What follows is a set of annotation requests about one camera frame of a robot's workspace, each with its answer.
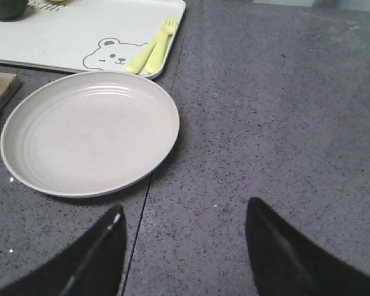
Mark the dark green lime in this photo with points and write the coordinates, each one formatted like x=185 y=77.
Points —
x=12 y=9

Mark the beige round plate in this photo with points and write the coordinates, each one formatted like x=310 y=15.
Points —
x=89 y=134

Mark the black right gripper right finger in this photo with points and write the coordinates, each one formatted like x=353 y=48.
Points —
x=285 y=262

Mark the yellow plastic spoon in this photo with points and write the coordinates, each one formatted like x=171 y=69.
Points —
x=136 y=65

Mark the yellow plastic fork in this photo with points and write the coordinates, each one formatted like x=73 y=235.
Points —
x=155 y=59

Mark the white bear print tray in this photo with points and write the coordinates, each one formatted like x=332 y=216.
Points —
x=77 y=36

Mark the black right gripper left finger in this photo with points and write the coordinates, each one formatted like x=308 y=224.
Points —
x=92 y=265

